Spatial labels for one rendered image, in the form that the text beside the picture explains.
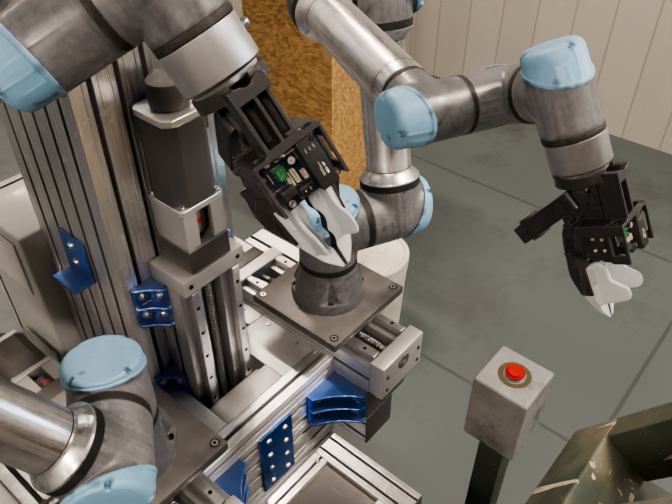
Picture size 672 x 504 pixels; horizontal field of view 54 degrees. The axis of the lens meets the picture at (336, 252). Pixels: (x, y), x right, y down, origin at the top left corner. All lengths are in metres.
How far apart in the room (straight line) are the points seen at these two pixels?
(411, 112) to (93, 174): 0.48
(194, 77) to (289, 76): 2.20
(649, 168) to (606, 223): 3.22
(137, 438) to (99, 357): 0.14
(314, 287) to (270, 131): 0.76
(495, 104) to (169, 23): 0.45
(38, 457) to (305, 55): 2.05
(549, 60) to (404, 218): 0.56
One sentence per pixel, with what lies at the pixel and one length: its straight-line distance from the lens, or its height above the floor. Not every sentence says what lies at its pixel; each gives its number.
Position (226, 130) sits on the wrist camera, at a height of 1.69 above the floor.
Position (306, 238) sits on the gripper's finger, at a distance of 0.62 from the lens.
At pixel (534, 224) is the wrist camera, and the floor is 1.45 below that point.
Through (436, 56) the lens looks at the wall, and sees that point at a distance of 4.71.
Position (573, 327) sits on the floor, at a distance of 2.91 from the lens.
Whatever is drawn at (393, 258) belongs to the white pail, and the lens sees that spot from 2.51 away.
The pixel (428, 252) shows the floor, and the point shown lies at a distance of 3.12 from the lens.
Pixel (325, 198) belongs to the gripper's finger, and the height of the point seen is 1.62.
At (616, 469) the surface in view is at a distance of 1.40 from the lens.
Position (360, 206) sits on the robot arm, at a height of 1.25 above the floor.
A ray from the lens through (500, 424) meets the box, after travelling 1.43.
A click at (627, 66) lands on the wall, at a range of 4.15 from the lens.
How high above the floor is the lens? 1.98
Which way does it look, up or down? 40 degrees down
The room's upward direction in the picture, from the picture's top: straight up
